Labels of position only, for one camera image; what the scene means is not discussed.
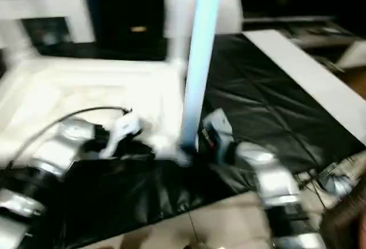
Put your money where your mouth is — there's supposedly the black table mat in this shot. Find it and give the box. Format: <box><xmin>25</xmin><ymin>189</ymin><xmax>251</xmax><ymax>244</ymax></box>
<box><xmin>0</xmin><ymin>33</ymin><xmax>366</xmax><ymax>246</ymax></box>

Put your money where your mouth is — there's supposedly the grey stand base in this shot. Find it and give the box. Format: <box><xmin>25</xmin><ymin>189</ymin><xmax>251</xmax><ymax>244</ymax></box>
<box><xmin>319</xmin><ymin>171</ymin><xmax>353</xmax><ymax>199</ymax></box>

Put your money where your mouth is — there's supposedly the white plastic table top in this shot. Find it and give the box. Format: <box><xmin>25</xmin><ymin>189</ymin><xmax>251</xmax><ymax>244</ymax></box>
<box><xmin>0</xmin><ymin>56</ymin><xmax>194</xmax><ymax>171</ymax></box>

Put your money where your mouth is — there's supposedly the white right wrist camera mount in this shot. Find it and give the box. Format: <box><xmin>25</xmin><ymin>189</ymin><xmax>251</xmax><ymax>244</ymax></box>
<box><xmin>201</xmin><ymin>108</ymin><xmax>234</xmax><ymax>166</ymax></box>

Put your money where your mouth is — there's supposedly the white drawer unit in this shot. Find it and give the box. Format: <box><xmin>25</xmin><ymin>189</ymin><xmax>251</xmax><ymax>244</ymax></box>
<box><xmin>336</xmin><ymin>41</ymin><xmax>366</xmax><ymax>70</ymax></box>

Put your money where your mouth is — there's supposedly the white cabinet with glass doors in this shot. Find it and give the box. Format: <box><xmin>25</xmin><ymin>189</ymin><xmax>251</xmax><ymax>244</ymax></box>
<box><xmin>0</xmin><ymin>0</ymin><xmax>96</xmax><ymax>44</ymax></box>

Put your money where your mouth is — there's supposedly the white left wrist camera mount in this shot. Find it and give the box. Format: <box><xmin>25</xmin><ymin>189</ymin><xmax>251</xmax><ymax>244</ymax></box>
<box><xmin>99</xmin><ymin>110</ymin><xmax>143</xmax><ymax>159</ymax></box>

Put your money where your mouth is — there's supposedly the black cabinet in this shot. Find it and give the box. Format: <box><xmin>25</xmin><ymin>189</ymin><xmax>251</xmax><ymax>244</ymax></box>
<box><xmin>82</xmin><ymin>0</ymin><xmax>173</xmax><ymax>47</ymax></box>

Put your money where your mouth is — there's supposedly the white flat board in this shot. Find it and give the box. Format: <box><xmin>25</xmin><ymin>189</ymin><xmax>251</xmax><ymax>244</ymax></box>
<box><xmin>242</xmin><ymin>29</ymin><xmax>366</xmax><ymax>148</ymax></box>

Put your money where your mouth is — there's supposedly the brown woven stool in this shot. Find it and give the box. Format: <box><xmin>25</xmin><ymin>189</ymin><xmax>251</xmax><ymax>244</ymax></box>
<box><xmin>319</xmin><ymin>191</ymin><xmax>366</xmax><ymax>249</ymax></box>

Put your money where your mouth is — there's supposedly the dark low tv bench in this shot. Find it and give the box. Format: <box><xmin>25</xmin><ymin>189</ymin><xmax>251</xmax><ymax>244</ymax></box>
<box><xmin>242</xmin><ymin>15</ymin><xmax>356</xmax><ymax>50</ymax></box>

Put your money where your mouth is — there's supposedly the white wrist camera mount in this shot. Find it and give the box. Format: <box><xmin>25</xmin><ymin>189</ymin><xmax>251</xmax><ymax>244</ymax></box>
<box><xmin>201</xmin><ymin>108</ymin><xmax>234</xmax><ymax>166</ymax></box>
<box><xmin>99</xmin><ymin>110</ymin><xmax>143</xmax><ymax>159</ymax></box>

